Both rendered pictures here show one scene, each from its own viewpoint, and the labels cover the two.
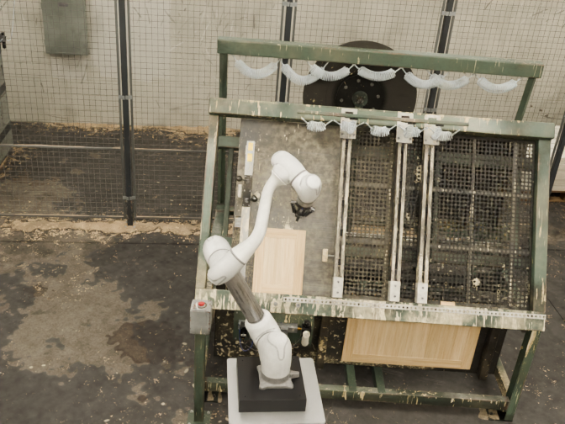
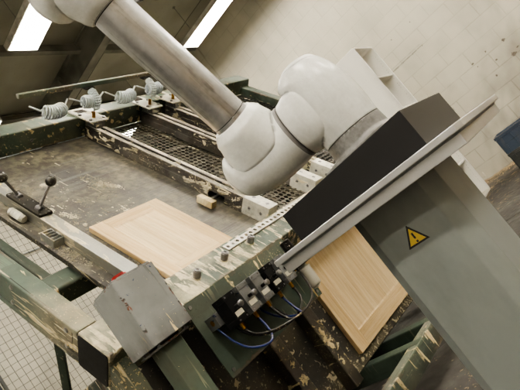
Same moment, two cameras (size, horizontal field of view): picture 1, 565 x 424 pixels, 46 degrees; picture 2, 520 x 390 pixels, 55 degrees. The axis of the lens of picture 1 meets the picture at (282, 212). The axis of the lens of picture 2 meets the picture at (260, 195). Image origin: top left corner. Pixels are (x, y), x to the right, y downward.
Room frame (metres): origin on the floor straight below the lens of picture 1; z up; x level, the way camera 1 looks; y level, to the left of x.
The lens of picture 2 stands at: (2.14, 1.03, 0.74)
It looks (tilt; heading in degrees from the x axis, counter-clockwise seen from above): 8 degrees up; 312
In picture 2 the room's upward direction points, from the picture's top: 37 degrees counter-clockwise
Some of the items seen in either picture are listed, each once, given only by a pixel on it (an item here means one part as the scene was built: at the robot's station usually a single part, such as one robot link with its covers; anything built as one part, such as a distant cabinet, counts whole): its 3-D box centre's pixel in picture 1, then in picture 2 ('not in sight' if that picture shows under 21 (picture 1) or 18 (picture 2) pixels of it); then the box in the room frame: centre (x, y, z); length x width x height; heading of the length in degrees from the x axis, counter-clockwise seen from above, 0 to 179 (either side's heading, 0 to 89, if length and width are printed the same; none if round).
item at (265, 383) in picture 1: (278, 373); (363, 138); (2.74, -0.05, 0.86); 0.22 x 0.18 x 0.06; 99
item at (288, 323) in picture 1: (272, 334); (271, 289); (3.27, -0.01, 0.69); 0.50 x 0.14 x 0.24; 92
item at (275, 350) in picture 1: (276, 352); (319, 99); (2.75, -0.03, 0.99); 0.18 x 0.16 x 0.22; 21
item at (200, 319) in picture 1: (201, 317); (142, 312); (3.19, 0.43, 0.84); 0.12 x 0.12 x 0.18; 2
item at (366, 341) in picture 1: (412, 333); (364, 254); (3.62, -0.95, 0.53); 0.90 x 0.02 x 0.55; 92
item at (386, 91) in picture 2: not in sight; (401, 136); (4.59, -4.12, 1.03); 0.61 x 0.58 x 2.05; 98
